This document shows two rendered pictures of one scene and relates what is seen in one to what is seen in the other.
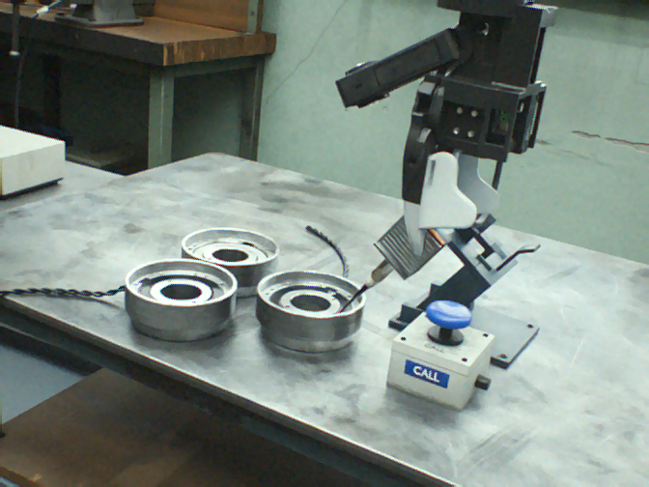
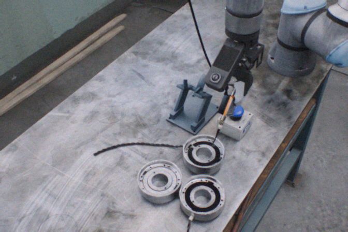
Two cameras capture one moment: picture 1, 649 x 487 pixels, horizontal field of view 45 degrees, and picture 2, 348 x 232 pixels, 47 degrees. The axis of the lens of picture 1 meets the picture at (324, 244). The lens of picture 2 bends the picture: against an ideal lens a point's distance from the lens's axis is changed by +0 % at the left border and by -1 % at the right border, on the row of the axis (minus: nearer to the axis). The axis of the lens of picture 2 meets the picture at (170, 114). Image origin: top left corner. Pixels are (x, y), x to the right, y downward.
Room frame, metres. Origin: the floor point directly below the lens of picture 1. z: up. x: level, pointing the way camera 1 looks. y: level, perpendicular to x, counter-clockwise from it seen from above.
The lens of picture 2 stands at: (0.65, 0.64, 1.61)
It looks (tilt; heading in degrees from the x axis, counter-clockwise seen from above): 45 degrees down; 280
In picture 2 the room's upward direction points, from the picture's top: 3 degrees counter-clockwise
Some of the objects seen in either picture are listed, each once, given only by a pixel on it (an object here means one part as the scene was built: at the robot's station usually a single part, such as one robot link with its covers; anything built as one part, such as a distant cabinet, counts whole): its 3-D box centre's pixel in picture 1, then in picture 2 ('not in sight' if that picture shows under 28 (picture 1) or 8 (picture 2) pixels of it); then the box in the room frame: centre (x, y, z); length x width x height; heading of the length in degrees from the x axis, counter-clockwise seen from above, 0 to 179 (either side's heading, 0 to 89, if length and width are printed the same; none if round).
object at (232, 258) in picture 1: (229, 262); (160, 182); (0.78, 0.10, 0.82); 0.10 x 0.10 x 0.04
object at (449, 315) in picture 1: (445, 331); (235, 115); (0.61, -0.11, 0.85); 0.04 x 0.04 x 0.05
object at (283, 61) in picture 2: not in sight; (293, 49); (0.44, -0.42, 0.85); 0.15 x 0.15 x 0.10
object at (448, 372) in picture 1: (446, 359); (235, 120); (0.61, -0.12, 0.82); 0.08 x 0.07 x 0.05; 63
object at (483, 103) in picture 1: (480, 76); (241, 48); (0.62, -0.11, 1.07); 0.09 x 0.08 x 0.12; 61
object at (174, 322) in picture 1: (181, 300); (202, 198); (0.68, 0.13, 0.82); 0.10 x 0.10 x 0.04
